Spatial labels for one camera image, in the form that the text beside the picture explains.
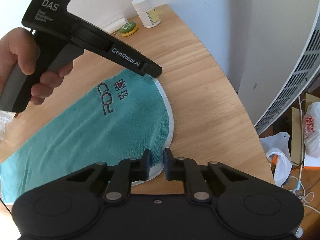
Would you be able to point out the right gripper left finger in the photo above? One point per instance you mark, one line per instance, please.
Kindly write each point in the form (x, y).
(125, 173)

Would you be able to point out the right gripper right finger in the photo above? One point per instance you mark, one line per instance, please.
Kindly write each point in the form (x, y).
(186, 170)

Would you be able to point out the teal towel white trim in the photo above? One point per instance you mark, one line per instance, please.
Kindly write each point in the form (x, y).
(118, 119)

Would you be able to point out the person's left hand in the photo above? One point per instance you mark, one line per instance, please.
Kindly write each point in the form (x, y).
(19, 47)

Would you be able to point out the green lid yellow tin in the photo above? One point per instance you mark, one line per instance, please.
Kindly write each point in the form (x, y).
(128, 29)

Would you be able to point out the white pill bottle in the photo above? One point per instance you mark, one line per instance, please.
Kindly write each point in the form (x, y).
(147, 12)

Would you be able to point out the clear drinking glass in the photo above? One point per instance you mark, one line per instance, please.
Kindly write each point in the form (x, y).
(5, 118)

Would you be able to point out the white crumpled plastic bag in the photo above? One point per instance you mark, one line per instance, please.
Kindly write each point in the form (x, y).
(276, 148)

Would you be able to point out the white plastic bag red print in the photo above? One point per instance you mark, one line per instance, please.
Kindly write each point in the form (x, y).
(311, 130)

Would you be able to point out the white air conditioner unit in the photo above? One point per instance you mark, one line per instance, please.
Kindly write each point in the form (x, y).
(279, 33)

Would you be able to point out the cardboard box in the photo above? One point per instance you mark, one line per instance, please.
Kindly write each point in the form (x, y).
(298, 154)

